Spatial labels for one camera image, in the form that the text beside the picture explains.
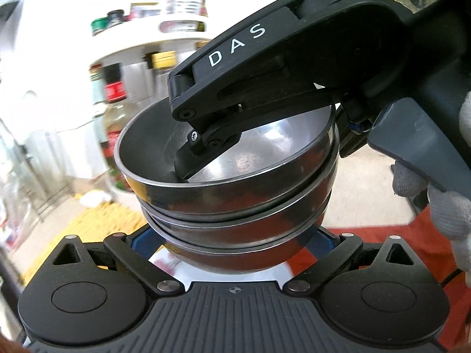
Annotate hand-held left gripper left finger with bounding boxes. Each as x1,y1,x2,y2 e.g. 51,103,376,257
39,227,182,295

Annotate white tiered condiment rack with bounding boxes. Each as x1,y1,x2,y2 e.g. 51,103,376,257
87,16,212,195

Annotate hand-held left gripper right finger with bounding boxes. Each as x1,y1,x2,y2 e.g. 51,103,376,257
283,227,418,295

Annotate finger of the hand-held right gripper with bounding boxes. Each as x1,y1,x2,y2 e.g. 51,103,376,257
338,99,372,158
174,104,251,184

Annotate yellow chenille mat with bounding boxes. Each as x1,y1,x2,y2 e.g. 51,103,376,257
22,190,148,284

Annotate white floral plate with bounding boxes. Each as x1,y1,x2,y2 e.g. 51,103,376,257
147,248,297,284

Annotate white and yellow cloth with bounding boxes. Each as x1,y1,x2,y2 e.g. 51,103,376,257
79,190,112,207

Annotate red cloth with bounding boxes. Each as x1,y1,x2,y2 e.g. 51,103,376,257
324,211,471,291

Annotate soy sauce bottle red label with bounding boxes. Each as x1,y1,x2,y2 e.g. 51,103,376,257
99,62,131,194

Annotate person's right hand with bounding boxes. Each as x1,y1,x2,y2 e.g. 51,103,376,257
392,92,471,276

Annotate stainless steel bowl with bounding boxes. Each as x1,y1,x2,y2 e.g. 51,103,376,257
114,92,339,211
147,187,332,275
140,132,341,237

